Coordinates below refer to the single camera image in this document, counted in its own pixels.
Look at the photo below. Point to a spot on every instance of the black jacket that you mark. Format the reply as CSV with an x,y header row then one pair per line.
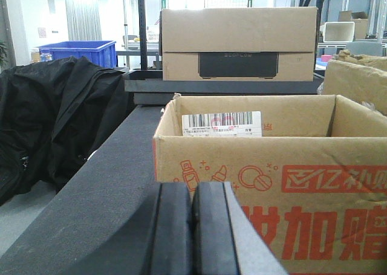
x,y
54,115

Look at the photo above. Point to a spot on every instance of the black shelf upright post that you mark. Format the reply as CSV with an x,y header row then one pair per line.
x,y
142,34

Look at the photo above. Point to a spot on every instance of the cardboard box red print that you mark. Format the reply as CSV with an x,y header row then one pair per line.
x,y
313,186

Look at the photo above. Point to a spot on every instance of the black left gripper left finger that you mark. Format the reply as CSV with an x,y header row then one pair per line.
x,y
156,239

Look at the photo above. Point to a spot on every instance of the white shipping label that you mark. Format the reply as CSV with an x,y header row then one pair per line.
x,y
227,124

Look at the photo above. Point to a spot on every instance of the black shelf tray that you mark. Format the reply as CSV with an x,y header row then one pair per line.
x,y
149,88

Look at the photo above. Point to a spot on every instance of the blue plastic crate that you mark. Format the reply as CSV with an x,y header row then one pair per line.
x,y
100,52

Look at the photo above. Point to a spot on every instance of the plastic water bottle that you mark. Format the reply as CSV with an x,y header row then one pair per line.
x,y
45,55

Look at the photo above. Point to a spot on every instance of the closed brown cardboard box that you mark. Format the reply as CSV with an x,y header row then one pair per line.
x,y
239,44

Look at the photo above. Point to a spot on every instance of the background small cardboard box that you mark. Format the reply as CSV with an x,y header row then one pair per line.
x,y
360,20

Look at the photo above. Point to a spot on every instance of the plain cardboard box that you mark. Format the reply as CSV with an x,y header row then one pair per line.
x,y
361,78

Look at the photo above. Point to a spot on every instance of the white plastic bin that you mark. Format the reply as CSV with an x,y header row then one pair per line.
x,y
333,32

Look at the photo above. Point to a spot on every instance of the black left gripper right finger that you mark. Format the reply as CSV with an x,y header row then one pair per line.
x,y
225,242

